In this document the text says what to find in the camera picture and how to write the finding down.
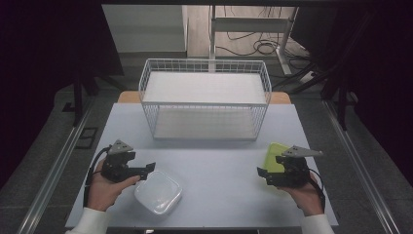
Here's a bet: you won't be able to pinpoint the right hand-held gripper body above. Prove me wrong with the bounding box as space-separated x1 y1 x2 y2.
275 145 324 188

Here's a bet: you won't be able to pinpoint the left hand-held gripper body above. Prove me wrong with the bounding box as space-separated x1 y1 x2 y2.
100 138 144 183

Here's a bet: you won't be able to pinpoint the green plastic food container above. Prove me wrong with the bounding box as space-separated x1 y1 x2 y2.
262 141 291 175

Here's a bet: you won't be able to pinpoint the white wire rack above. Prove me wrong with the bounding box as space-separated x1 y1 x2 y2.
138 58 273 141

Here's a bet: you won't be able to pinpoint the person's left hand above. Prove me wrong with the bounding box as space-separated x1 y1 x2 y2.
87 159 141 213

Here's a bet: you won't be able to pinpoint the person's right hand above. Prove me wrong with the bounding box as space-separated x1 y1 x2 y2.
279 172 325 217

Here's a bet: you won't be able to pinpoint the black floor plate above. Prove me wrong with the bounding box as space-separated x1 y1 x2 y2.
76 127 98 150

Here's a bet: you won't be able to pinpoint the light wooden board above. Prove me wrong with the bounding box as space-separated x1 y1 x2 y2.
117 91 292 105

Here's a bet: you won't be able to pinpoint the black stand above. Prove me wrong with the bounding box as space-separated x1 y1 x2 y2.
61 71 98 128
272 61 358 131

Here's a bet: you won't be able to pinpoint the white power strip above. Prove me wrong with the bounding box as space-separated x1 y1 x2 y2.
298 70 318 85

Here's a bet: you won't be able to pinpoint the dark curtain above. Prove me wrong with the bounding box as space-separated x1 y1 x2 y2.
0 0 125 189
291 0 413 186

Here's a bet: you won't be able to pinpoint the white cabinet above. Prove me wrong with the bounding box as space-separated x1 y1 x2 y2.
101 4 189 59

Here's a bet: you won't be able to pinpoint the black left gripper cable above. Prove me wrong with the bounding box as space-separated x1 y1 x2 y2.
83 146 111 209

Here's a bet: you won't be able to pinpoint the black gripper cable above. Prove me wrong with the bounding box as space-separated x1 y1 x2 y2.
83 146 111 209
306 168 326 213

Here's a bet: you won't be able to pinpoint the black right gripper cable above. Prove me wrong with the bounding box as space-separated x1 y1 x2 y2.
306 168 326 213

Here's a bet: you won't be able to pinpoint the aluminium floor rail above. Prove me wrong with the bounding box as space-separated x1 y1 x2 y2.
322 98 400 234
16 97 95 234

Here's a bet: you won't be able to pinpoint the black floor cables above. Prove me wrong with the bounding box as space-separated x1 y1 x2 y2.
215 6 313 71

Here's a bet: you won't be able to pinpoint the white metal stand frame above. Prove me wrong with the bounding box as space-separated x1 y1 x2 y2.
208 5 300 76

